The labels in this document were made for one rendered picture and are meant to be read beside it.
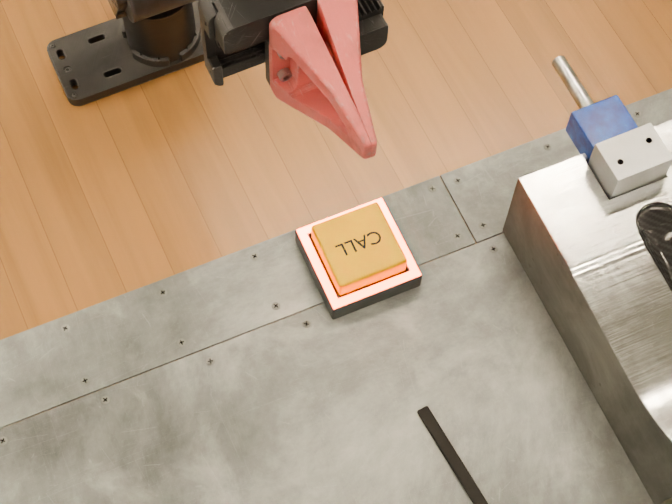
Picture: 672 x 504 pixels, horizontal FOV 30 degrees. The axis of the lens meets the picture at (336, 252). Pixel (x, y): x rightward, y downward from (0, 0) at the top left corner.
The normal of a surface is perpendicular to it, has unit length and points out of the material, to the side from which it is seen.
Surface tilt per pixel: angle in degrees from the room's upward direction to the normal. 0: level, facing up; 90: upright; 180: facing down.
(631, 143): 0
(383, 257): 0
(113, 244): 0
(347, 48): 23
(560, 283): 90
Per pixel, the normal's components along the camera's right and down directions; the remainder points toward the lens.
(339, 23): 0.18, -0.10
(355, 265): 0.02, -0.44
